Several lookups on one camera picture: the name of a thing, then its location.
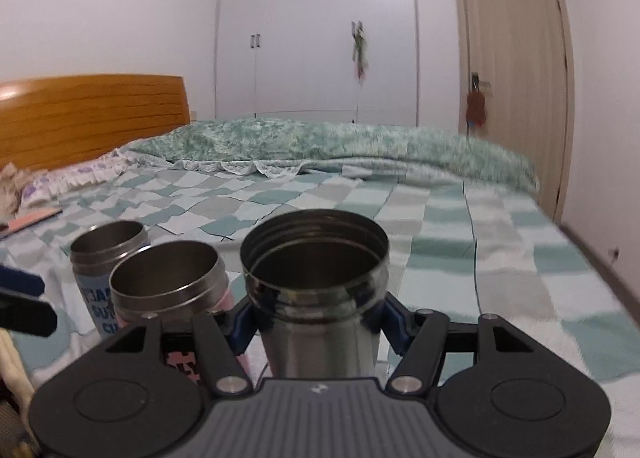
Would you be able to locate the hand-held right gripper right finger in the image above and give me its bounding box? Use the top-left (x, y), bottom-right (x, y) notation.
top-left (381, 293), bottom-right (537, 397)

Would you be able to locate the checkered bed sheet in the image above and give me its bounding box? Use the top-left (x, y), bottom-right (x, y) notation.
top-left (0, 163), bottom-right (640, 458)

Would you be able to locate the plain steel cup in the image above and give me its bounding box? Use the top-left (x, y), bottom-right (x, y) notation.
top-left (240, 208), bottom-right (391, 380)

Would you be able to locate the pink flat book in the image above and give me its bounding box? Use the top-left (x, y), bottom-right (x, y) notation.
top-left (0, 206), bottom-right (64, 240)

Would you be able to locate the wooden headboard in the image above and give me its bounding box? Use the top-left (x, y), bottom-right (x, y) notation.
top-left (0, 74), bottom-right (193, 173)

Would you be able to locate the blue printed steel cup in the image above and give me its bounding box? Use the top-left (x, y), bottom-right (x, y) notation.
top-left (69, 220), bottom-right (150, 340)

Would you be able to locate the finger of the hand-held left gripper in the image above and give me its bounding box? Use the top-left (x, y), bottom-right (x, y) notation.
top-left (0, 287), bottom-right (59, 337)
top-left (0, 265), bottom-right (46, 298)

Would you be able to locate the pink steel cup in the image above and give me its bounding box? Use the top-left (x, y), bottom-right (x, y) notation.
top-left (109, 240), bottom-right (251, 389)

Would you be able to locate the beige wooden door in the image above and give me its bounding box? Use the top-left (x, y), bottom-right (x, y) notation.
top-left (450, 0), bottom-right (576, 224)

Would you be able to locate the green floral quilt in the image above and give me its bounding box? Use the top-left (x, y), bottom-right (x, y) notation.
top-left (112, 117), bottom-right (540, 195)

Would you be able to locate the purple floral pillow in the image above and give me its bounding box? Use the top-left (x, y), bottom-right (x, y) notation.
top-left (19, 148), bottom-right (151, 211)

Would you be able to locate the cream fabric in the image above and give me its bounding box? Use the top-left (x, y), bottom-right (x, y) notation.
top-left (0, 328), bottom-right (41, 458)

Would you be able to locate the white wardrobe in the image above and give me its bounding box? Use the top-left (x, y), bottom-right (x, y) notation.
top-left (214, 0), bottom-right (420, 128)

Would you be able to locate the cream crumpled cloth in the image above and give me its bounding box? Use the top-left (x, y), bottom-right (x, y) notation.
top-left (0, 162), bottom-right (32, 220)

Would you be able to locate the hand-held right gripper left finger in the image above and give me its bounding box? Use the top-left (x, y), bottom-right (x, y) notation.
top-left (104, 299), bottom-right (259, 398)

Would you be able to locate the green pink hanging ornament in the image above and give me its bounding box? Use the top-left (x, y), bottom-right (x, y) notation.
top-left (351, 22), bottom-right (369, 85)

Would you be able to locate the brown hanging ornament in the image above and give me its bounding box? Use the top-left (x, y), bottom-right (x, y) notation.
top-left (465, 90), bottom-right (488, 129)

